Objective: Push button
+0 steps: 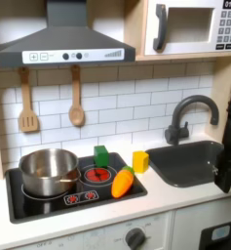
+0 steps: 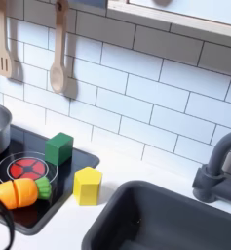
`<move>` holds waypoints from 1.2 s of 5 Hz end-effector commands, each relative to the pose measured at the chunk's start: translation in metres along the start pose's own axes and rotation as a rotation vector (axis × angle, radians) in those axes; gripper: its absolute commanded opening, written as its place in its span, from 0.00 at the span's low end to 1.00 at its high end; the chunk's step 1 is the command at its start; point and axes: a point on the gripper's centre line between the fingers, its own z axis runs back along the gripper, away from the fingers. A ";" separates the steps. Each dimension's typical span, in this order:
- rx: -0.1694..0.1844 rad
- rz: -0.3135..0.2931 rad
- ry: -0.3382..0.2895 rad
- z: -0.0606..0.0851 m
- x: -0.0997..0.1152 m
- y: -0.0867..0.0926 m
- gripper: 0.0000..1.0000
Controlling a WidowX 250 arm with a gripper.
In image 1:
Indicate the yellow block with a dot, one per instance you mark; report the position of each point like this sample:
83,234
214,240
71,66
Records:
140,161

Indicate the white toy microwave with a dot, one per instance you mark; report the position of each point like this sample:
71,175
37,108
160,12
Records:
191,26

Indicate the dark grey tap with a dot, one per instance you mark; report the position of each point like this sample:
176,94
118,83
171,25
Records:
182,122

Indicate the wooden slotted spatula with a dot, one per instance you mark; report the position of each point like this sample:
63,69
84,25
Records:
28,114

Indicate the black dishwasher panel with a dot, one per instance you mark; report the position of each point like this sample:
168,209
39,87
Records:
219,236

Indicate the dark grey sink basin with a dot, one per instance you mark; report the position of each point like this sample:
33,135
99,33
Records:
185,164

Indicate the wooden spoon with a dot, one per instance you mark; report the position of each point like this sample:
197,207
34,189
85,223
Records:
76,110

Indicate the steel pot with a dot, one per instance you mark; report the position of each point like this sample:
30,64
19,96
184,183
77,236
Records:
48,171

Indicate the black toy stove top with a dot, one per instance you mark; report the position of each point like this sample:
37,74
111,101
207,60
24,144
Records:
74,195

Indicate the green block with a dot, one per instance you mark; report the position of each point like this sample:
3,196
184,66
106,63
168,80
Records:
101,156

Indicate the grey range hood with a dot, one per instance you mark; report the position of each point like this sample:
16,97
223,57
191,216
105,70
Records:
65,45

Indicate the orange toy carrot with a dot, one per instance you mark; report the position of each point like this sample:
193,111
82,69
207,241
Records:
122,184

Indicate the grey oven knob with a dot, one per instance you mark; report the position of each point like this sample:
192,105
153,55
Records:
135,238

